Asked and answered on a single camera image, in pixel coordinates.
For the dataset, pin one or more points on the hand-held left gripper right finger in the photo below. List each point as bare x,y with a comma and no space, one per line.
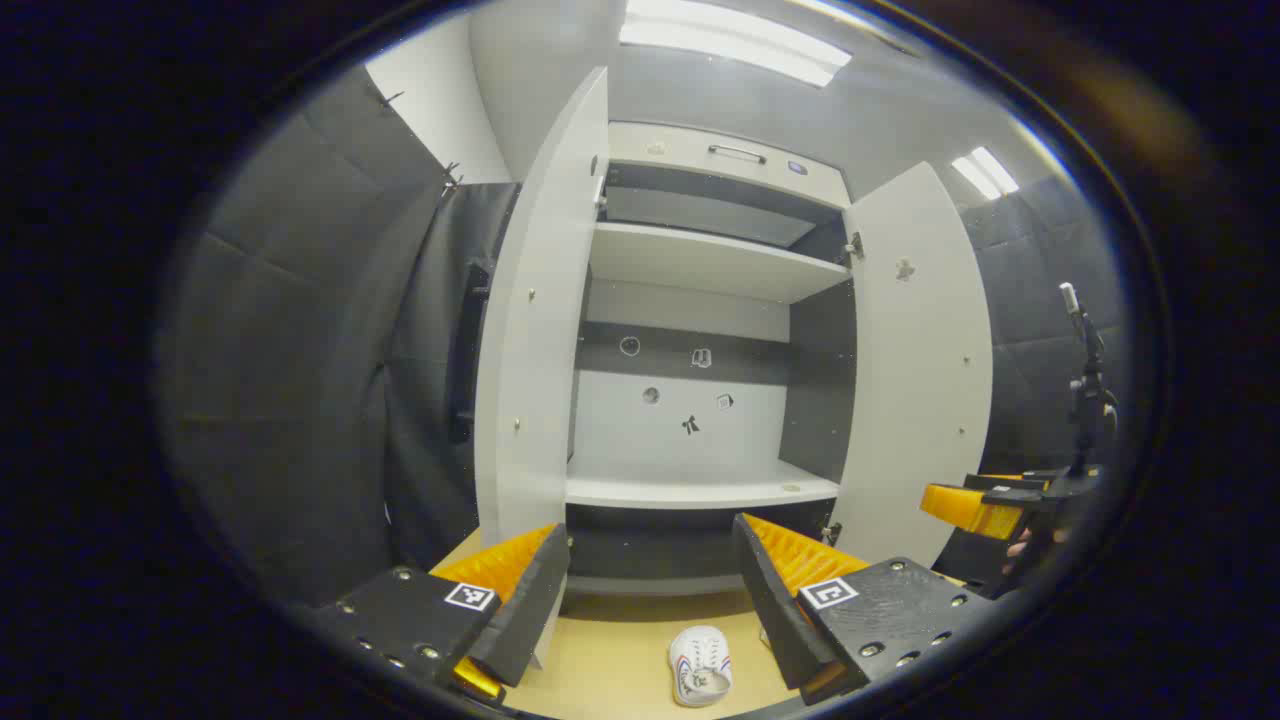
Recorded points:
775,600

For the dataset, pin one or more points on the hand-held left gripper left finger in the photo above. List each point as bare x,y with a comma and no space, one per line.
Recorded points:
530,600

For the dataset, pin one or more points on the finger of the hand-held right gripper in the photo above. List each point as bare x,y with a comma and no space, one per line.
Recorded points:
965,508

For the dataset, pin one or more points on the white striped shoe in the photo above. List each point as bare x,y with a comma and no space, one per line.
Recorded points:
700,665

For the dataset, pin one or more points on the white shoe cabinet door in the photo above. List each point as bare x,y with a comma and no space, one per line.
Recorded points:
915,380
540,350

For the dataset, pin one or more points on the white grey shoe cabinet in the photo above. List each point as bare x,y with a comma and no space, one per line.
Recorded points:
700,260

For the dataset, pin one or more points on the black tripod stand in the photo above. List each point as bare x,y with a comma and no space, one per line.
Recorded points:
1088,380

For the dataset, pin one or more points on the black quilted curtain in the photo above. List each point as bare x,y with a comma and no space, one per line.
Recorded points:
280,350
1030,300

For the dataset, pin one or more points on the black backdrop cloth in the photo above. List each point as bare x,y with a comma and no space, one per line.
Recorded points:
420,350

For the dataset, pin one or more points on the ceiling light panel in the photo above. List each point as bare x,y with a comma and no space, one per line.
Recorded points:
985,172
730,40

